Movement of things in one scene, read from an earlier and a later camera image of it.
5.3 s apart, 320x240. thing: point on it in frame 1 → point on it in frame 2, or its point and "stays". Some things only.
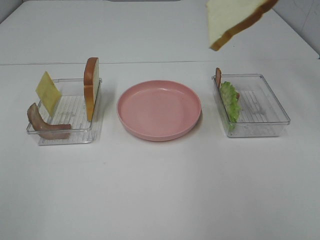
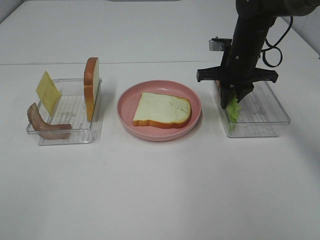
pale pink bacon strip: x=47 y=131 stays
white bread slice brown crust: x=225 y=17 → x=162 y=110
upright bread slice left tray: x=91 y=81 stays
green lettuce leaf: x=229 y=96 stays
